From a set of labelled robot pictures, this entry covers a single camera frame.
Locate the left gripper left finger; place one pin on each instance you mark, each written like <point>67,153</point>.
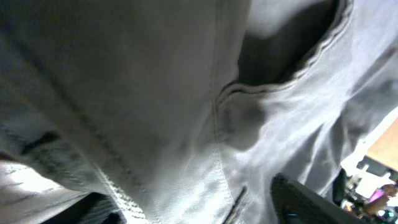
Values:
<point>95,208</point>

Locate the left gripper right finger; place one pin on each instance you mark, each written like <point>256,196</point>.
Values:
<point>294,203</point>

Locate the grey shorts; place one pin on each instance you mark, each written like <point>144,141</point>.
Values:
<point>184,111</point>

